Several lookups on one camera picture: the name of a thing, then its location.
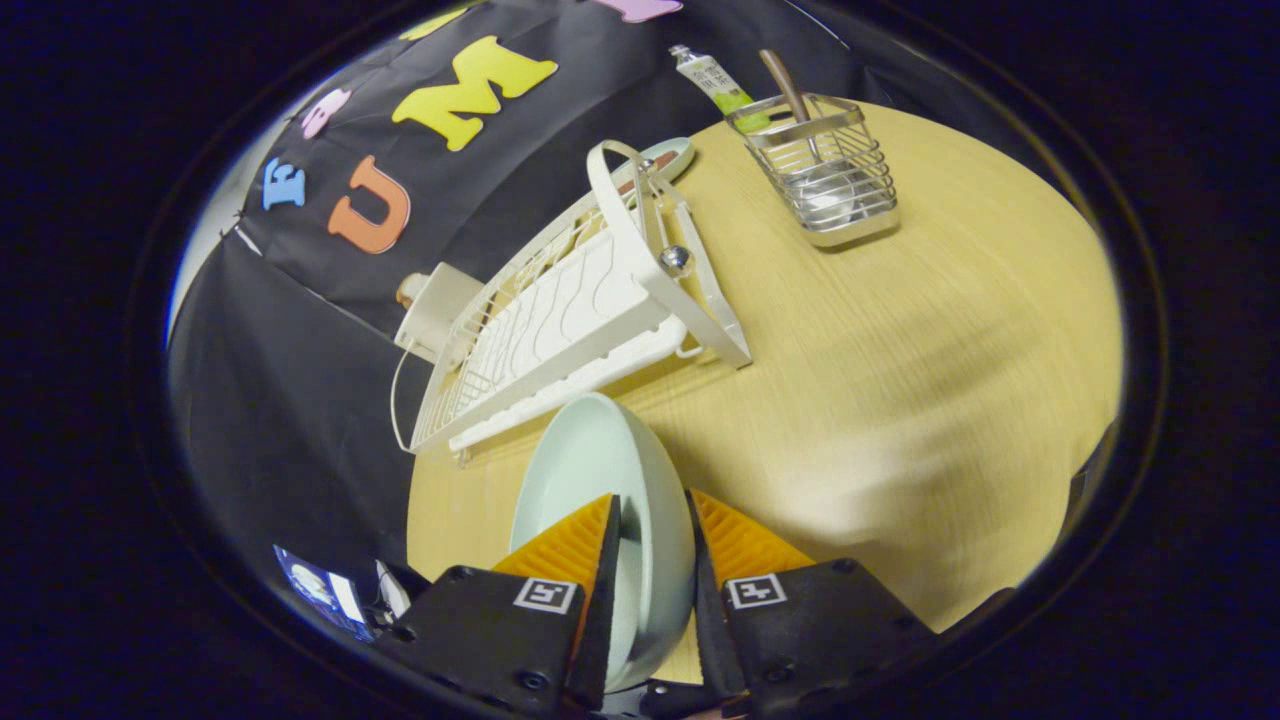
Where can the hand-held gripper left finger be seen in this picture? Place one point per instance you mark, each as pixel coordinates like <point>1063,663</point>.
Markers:
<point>500,630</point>

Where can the brown bread slice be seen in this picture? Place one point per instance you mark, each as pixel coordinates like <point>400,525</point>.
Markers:
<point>405,291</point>

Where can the white toaster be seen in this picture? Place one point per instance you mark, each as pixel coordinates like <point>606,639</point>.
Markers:
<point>440,305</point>

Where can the black backdrop cloth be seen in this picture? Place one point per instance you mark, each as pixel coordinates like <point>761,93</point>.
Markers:
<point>290,400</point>

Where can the green drink bottle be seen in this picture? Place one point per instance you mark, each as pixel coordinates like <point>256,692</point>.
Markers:
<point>715,80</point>

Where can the blue printed panel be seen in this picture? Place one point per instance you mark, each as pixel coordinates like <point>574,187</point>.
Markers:
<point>320,590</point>

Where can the green plate with food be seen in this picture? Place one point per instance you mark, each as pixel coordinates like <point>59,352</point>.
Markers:
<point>675,155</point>

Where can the pale green plate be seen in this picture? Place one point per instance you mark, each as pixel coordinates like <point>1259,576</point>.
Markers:
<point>590,460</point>

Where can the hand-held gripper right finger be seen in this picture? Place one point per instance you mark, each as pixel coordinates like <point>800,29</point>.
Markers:
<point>800,630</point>

